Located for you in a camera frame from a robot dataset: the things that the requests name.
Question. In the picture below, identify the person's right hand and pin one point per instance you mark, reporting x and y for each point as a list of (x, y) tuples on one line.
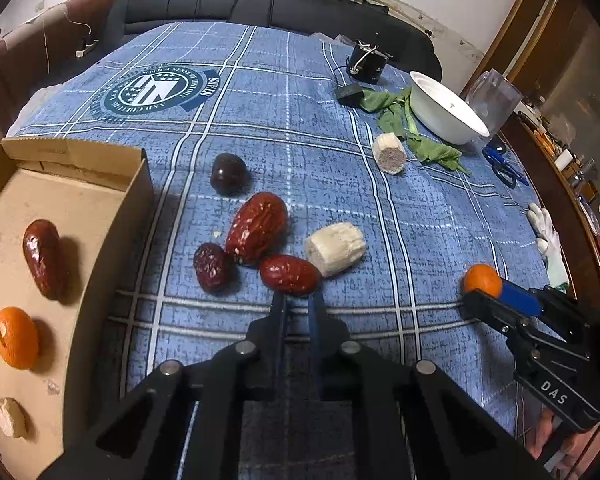
[(547, 432)]

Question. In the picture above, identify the blue plaid bedsheet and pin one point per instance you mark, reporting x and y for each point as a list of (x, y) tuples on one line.
[(280, 110)]

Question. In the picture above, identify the black sofa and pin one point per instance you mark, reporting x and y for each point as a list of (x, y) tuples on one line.
[(260, 5)]

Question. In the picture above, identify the dark round date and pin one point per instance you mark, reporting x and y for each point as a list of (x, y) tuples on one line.
[(228, 173)]

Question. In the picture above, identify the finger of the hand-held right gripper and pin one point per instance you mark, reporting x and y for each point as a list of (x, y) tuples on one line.
[(495, 312), (520, 300)]

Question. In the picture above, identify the wooden side shelf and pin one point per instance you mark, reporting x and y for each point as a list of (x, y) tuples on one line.
[(580, 200)]

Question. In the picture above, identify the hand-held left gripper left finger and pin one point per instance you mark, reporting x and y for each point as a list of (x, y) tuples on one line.
[(279, 320)]

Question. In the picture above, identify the long red date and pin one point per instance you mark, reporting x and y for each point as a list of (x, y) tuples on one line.
[(44, 257)]

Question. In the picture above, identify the black box device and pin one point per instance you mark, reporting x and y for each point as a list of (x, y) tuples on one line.
[(367, 62)]

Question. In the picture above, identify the green vegetable leaf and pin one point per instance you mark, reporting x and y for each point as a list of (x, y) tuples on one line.
[(430, 150), (380, 101)]

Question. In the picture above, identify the white glove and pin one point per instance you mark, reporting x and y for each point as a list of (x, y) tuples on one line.
[(545, 230)]

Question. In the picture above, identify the small wrinkled red date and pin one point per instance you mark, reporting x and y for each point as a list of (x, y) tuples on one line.
[(212, 266)]

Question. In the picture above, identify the large red date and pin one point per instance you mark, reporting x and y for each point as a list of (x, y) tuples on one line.
[(256, 227)]

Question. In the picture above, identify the white yam piece near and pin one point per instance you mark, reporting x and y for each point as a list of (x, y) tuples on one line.
[(335, 248)]

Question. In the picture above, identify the white bowl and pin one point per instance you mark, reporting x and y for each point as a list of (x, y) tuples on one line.
[(445, 110)]

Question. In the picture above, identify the small orange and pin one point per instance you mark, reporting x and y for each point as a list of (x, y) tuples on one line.
[(15, 337), (482, 280)]

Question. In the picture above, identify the small black adapter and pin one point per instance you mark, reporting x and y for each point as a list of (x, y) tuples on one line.
[(349, 95)]

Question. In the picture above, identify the wooden door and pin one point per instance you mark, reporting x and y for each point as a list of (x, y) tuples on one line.
[(545, 25)]

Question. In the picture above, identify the brown padded chair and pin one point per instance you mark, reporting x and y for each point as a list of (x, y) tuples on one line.
[(40, 60)]

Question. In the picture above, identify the brown cardboard box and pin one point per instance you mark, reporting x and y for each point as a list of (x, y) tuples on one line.
[(80, 200)]

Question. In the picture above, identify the white sugarcane piece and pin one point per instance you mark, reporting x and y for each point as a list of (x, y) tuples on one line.
[(9, 416)]

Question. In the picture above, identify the clear plastic container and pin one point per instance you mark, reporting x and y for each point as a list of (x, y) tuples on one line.
[(497, 97)]

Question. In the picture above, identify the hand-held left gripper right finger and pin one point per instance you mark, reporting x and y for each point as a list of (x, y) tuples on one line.
[(316, 320)]

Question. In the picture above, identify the white cup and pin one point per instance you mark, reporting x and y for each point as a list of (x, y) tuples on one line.
[(562, 160)]

